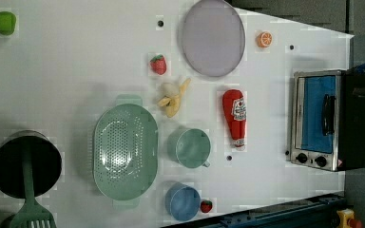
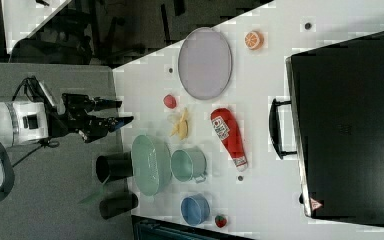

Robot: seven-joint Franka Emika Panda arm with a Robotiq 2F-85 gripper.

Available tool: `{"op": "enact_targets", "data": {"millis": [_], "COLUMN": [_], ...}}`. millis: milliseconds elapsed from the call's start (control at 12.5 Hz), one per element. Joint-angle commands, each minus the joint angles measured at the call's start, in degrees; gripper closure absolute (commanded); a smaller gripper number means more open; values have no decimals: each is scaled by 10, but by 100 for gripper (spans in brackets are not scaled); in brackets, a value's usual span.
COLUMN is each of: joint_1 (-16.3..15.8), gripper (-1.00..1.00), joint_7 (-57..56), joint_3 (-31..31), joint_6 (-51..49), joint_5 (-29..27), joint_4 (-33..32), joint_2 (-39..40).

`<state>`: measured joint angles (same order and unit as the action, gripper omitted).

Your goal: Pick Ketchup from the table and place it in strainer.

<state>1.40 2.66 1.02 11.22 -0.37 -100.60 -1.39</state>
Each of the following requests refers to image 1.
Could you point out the peeled banana toy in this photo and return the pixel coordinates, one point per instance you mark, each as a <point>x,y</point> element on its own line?
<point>172,97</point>

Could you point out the yellow red clamp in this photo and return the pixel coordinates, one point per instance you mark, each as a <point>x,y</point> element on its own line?
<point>347,219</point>

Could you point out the red plush ketchup bottle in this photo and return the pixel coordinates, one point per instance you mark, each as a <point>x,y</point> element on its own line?
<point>234,111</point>

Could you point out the green measuring cup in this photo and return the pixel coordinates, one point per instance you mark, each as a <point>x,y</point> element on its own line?
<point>190,147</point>

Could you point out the small red strawberry toy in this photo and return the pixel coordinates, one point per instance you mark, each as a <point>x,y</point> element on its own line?
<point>206,206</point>

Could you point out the blue cup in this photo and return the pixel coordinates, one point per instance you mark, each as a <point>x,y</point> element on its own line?
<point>182,202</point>

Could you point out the silver toaster oven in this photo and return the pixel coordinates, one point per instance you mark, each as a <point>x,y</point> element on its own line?
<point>328,120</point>

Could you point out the green oval strainer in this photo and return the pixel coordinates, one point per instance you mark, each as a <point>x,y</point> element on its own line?
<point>125,151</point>

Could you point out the grey round plate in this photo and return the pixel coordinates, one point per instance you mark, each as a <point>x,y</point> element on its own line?
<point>213,38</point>

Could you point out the green slotted spatula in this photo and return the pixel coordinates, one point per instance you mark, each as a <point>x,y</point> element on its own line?
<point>32,214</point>

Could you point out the orange slice toy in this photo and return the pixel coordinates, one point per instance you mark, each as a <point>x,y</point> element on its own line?
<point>264,39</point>

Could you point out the green pepper toy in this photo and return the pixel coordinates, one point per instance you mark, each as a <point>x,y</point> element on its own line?
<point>7,23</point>

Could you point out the black pot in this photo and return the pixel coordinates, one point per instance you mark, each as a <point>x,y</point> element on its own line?
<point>46,163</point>

